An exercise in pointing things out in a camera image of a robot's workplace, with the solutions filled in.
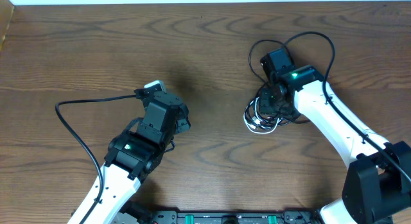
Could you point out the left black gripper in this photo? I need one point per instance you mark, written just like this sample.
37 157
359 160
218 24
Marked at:
182 115

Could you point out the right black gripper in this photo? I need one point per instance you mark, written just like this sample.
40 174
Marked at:
264 96

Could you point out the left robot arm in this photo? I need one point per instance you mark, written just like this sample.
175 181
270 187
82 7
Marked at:
133 155

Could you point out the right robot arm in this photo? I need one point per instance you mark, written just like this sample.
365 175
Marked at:
377 184

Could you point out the wooden board at left edge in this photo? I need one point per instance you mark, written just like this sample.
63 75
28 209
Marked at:
6 13

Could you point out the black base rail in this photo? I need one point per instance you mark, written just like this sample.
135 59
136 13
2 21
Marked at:
135 213

